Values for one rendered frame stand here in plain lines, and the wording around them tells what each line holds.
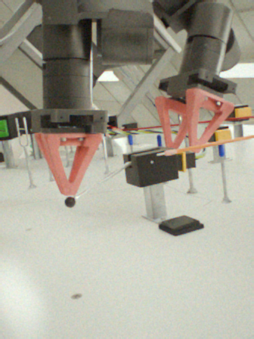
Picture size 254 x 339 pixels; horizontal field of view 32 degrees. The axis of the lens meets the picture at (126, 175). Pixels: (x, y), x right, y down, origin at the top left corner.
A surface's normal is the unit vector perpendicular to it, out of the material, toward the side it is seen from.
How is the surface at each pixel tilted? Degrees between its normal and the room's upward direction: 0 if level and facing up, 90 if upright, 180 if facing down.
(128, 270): 49
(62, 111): 94
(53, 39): 121
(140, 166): 94
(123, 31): 105
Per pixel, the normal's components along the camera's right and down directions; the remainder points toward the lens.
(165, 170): 0.41, 0.12
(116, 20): 0.00, 0.70
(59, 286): -0.14, -0.97
